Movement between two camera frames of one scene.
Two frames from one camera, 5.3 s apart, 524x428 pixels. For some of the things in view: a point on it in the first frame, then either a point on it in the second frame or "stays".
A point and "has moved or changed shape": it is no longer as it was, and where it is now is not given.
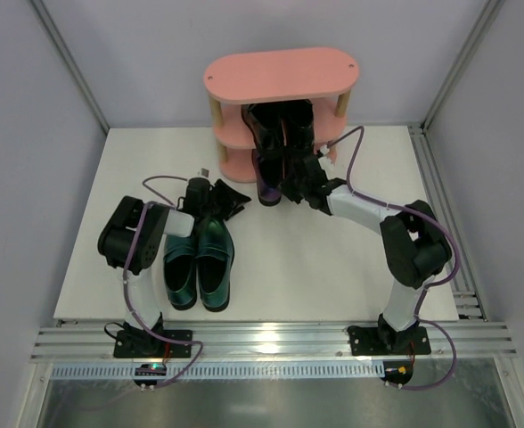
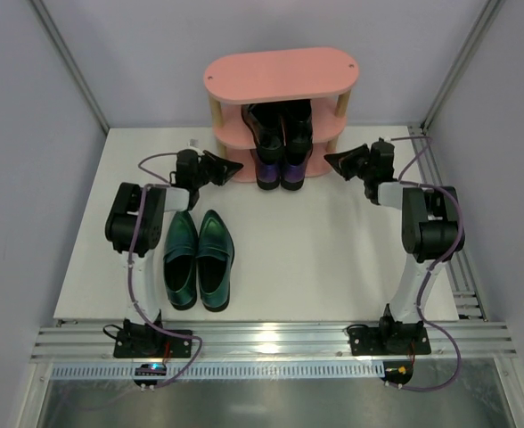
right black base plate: x=369 y=341 stays
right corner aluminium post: x=476 y=38 stays
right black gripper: x=298 y=179 → x=364 y=161
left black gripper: x=217 y=198 → x=207 y=168
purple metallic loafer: x=268 y=168 has moved or changed shape
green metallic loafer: x=180 y=269 stays
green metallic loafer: x=215 y=256 stays
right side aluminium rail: x=468 y=305 stays
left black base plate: x=139 y=344 stays
